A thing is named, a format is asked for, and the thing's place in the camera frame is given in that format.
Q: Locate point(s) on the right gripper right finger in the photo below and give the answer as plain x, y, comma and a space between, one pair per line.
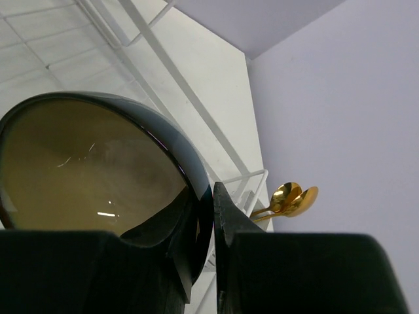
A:
229, 220

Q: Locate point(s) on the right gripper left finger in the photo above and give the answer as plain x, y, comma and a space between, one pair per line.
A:
157, 235

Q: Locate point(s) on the beige bowl black rim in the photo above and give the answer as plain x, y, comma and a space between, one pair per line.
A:
96, 161

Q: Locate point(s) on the gold metal spoon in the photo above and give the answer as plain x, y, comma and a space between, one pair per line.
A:
281, 197
298, 206

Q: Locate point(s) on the white wire dish rack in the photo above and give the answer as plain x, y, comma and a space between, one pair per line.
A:
150, 52

